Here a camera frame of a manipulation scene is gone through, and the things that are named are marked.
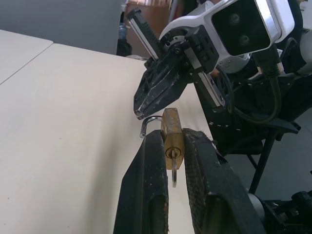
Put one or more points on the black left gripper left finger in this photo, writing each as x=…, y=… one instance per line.
x=146, y=185

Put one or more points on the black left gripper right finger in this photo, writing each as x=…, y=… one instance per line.
x=212, y=190

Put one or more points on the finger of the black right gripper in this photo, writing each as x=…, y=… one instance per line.
x=156, y=78
x=170, y=90

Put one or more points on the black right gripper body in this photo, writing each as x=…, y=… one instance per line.
x=203, y=48

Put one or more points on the brass padlock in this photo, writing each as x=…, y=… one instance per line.
x=173, y=136

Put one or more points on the clear plastic water bottle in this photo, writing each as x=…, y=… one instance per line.
x=122, y=30

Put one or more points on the brown cardboard box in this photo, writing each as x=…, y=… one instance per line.
x=146, y=14

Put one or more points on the black office chair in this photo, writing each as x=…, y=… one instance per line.
x=256, y=136

